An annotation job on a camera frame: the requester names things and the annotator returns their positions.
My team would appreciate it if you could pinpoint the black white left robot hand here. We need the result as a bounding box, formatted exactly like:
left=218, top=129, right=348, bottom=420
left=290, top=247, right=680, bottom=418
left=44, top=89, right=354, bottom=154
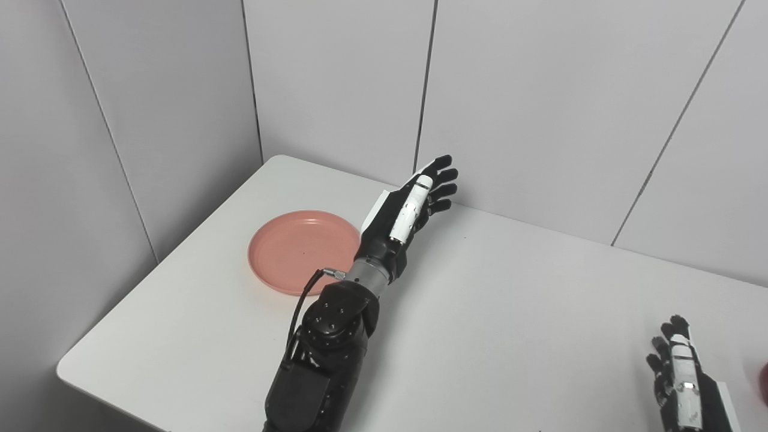
left=359, top=155, right=459, bottom=283

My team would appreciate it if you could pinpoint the pink round plate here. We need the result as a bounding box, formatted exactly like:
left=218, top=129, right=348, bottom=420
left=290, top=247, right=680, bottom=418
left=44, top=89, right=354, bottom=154
left=248, top=210, right=361, bottom=297

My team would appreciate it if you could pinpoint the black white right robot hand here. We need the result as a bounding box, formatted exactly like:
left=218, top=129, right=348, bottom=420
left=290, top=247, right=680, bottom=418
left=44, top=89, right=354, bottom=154
left=646, top=314, right=742, bottom=432

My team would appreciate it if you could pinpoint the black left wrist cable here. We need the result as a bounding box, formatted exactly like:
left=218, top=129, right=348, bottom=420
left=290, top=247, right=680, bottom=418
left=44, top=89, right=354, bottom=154
left=287, top=268, right=347, bottom=361

